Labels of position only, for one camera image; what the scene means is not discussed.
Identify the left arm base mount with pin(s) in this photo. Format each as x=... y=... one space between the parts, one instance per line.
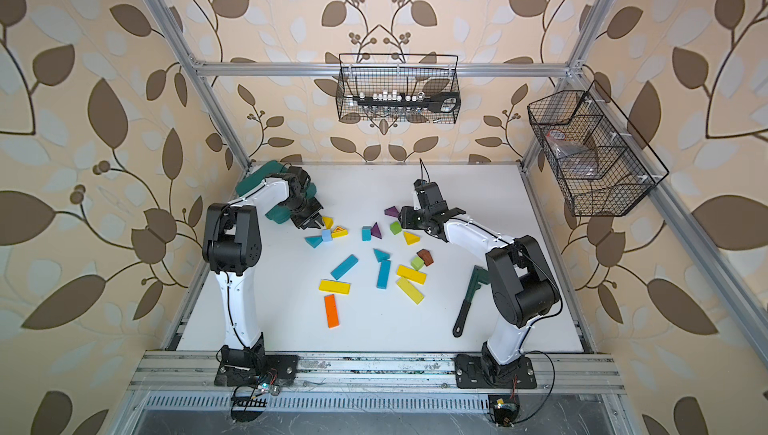
x=250 y=367

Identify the brown block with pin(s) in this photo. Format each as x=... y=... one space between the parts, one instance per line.
x=426 y=256

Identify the socket set rail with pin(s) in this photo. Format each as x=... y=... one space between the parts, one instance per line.
x=441 y=103

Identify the teal long block diagonal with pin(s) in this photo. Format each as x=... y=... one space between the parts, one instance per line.
x=344 y=267

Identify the teal long block upright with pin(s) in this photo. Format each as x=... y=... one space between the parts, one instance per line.
x=383 y=274

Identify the wire basket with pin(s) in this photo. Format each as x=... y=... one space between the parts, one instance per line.
x=600 y=161
x=371 y=73

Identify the purple triangle block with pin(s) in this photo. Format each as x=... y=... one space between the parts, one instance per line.
x=392 y=211
x=376 y=231

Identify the orange rectangular block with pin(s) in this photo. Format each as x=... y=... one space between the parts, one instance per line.
x=331 y=311

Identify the light green cube lower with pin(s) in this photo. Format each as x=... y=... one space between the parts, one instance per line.
x=417 y=263

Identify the back wire basket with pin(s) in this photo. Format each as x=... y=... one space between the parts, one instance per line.
x=371 y=73

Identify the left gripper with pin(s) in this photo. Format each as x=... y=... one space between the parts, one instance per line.
x=308 y=213

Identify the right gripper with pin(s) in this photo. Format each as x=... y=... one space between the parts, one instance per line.
x=407 y=217

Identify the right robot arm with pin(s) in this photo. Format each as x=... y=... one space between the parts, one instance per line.
x=522 y=285

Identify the green plastic tool case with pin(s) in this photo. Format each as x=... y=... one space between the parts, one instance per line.
x=266 y=189

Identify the plastic bag in basket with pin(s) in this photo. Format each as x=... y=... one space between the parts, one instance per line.
x=573 y=160

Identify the green cube upper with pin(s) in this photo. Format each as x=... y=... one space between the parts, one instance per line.
x=395 y=228

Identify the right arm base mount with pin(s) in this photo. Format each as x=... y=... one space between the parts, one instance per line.
x=483 y=372

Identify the lime yellow rectangular block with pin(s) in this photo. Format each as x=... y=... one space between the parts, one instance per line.
x=410 y=290

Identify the right wire basket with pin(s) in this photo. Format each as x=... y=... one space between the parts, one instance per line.
x=600 y=161

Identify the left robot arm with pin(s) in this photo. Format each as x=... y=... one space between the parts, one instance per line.
x=232 y=247

